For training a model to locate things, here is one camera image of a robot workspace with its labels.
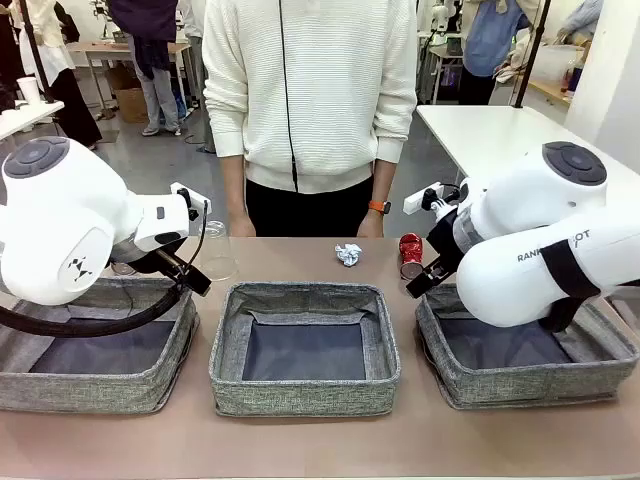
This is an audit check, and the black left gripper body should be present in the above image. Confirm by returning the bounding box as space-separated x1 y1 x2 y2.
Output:
112 233 200 287

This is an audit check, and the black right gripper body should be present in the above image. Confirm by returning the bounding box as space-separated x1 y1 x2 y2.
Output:
424 209 466 274

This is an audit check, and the clear plastic cup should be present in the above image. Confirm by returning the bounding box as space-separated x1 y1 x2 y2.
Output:
198 220 237 282

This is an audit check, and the crushed red drink can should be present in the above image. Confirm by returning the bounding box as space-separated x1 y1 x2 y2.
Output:
398 232 427 280

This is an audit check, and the person's right forearm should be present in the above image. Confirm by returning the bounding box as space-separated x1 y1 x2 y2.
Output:
219 153 251 219

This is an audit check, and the person's left forearm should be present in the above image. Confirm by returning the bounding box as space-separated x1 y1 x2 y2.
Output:
368 158 400 221

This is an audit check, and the person's right hand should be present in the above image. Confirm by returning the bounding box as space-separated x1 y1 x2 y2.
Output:
227 212 257 238

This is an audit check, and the person's left hand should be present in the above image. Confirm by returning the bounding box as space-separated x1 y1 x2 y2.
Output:
356 212 386 239

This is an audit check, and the crumpled white paper ball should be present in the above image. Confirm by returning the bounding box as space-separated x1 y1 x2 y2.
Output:
333 242 364 269

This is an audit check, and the grey fabric basket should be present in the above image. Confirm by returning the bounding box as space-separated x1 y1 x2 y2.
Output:
414 282 639 411
208 281 402 419
0 274 201 415

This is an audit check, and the brown cardboard box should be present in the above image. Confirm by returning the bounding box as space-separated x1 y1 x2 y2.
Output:
112 87 150 125

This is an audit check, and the wooden workbench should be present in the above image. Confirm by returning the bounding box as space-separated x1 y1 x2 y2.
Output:
527 77 574 107

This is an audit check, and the person in black skirt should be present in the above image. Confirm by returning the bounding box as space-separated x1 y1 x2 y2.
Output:
8 0 104 150

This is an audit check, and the person in white sweater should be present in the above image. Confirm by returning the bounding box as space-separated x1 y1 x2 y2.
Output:
202 0 419 239

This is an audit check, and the small white table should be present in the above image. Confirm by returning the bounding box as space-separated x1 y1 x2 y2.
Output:
0 99 66 142

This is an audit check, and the black stand pole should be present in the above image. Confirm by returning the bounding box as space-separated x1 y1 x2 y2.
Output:
18 0 57 105
509 0 552 109

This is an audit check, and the clear plastic tub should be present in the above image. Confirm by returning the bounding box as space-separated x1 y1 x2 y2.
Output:
530 43 587 84

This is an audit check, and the white paper cup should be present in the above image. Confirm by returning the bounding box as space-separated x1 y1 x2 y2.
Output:
16 76 40 105

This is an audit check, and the wooden top table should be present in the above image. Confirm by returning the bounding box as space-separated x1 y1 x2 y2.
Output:
67 40 194 119

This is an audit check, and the person in dark top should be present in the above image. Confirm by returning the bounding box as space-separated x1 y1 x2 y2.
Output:
107 0 184 137

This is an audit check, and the person in light blue shirt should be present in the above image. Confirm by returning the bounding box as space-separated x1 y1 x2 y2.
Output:
554 0 604 46

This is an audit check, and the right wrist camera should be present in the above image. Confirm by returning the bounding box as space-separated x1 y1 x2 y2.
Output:
403 182 446 216

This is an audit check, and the black left arm cable sleeve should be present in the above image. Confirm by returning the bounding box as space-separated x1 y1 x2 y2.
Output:
0 284 195 339

